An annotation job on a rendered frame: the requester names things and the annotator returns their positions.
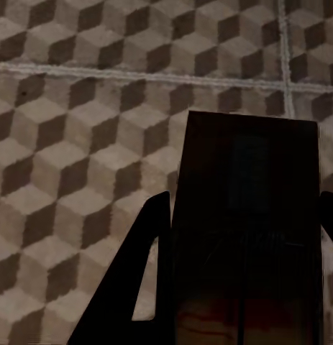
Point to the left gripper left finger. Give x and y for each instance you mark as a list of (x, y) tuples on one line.
[(108, 317)]

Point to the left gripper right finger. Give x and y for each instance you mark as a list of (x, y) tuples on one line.
[(325, 208)]

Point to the mousetrap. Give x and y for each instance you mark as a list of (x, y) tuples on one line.
[(246, 233)]

